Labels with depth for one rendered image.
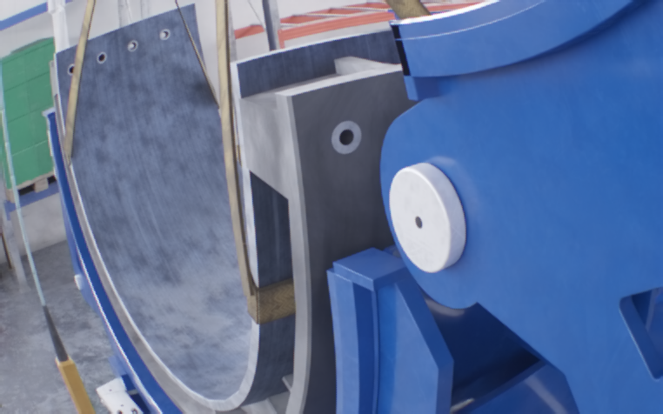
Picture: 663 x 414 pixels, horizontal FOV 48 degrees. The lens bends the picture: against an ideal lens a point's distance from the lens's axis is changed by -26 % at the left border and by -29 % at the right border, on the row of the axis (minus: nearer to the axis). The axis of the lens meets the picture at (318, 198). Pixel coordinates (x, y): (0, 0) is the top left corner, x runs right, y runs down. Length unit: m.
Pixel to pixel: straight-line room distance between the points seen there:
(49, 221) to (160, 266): 6.04
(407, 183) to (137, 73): 2.43
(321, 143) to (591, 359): 0.63
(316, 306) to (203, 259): 1.75
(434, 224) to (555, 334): 0.26
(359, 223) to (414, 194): 0.31
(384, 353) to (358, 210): 0.23
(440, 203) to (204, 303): 2.02
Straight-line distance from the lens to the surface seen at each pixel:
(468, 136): 1.10
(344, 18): 8.65
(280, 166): 1.44
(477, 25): 0.97
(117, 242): 3.28
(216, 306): 3.08
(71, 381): 2.75
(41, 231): 9.20
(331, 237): 1.46
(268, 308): 1.72
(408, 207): 1.21
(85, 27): 3.21
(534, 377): 1.70
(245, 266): 1.69
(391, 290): 1.37
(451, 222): 1.14
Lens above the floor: 2.62
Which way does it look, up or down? 17 degrees down
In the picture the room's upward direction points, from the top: 10 degrees counter-clockwise
